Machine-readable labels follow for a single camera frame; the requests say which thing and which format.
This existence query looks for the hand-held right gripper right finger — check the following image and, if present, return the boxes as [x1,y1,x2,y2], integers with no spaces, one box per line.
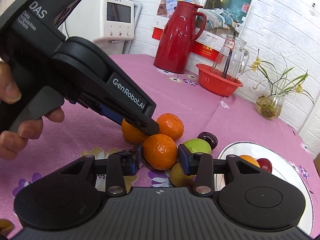
[177,145,262,197]

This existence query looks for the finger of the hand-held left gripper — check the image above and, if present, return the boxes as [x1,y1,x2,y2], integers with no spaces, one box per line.
[96,104,160,137]

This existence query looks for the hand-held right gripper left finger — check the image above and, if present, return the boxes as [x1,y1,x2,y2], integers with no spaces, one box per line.
[59,145,143,197]

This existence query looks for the small tangerine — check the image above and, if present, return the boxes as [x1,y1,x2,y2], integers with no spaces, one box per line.
[155,113,185,142]
[142,134,179,170]

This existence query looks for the large navel orange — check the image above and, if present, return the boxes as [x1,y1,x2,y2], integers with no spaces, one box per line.
[121,119,150,145]

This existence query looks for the dark purple plum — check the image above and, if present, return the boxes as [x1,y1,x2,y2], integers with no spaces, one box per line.
[197,131,218,150]

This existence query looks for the red plum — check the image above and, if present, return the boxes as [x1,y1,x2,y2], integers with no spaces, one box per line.
[256,158,273,174]

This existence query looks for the white plate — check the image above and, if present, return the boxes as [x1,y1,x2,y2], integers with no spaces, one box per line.
[216,141,314,238]

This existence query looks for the person's left hand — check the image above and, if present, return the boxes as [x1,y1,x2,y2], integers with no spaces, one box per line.
[0,61,65,161]

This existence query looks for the yellow fruit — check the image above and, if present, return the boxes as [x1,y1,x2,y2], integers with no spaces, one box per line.
[170,162,197,187]

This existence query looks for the small green apple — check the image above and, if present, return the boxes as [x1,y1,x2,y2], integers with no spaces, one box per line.
[183,138,212,155]

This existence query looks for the white appliance with screen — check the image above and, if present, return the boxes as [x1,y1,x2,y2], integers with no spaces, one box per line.
[57,0,142,55]

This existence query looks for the pink floral tablecloth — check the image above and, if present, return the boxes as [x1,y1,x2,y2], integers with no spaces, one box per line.
[0,54,320,240]

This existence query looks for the red plastic basin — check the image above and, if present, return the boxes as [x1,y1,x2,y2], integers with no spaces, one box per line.
[196,63,244,97]

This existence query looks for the red thermos jug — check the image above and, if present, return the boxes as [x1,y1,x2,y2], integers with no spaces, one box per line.
[153,1,207,74]

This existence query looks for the glass vase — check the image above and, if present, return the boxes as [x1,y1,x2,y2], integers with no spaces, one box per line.
[256,80,288,120]

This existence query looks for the black stirring stick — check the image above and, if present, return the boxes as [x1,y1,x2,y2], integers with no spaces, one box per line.
[221,47,237,79]

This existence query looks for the glass pitcher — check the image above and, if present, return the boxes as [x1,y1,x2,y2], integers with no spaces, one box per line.
[211,34,250,80]

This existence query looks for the green flowering plant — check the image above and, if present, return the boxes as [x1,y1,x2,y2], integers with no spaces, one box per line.
[246,49,315,118]

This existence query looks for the wall poster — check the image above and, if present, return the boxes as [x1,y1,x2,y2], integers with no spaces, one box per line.
[151,0,253,62]

